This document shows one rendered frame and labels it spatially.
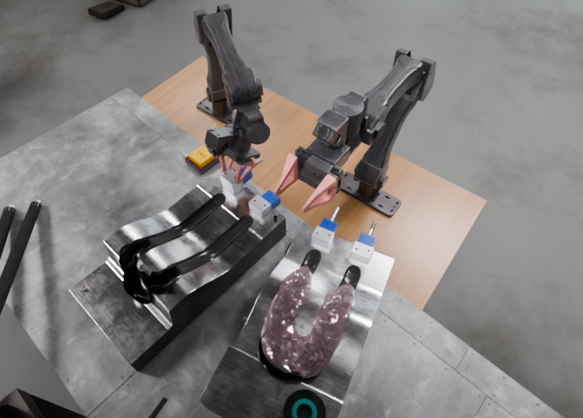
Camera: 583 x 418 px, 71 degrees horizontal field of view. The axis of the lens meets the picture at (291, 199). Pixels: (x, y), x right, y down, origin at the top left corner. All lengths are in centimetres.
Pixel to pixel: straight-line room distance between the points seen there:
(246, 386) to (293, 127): 87
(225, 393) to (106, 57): 286
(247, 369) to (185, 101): 101
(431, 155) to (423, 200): 128
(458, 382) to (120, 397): 76
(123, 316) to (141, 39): 273
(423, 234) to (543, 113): 203
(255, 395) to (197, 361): 21
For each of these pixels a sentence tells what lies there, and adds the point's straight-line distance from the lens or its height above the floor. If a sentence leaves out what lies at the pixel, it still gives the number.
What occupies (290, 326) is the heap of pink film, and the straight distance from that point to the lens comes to 96.
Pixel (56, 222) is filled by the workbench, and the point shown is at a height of 80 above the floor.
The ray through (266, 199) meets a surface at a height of 90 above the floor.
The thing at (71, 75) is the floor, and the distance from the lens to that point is 337.
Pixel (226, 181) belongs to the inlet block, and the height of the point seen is 93.
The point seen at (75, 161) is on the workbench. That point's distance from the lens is 150.
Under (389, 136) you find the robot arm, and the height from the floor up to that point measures 104.
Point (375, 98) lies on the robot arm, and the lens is 90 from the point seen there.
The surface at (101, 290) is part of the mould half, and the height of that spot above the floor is 86.
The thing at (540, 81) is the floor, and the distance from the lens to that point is 340.
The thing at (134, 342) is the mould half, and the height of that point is 86.
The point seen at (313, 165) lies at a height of 123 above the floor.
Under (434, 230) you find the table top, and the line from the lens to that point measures 125.
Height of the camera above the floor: 180
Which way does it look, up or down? 54 degrees down
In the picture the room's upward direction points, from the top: straight up
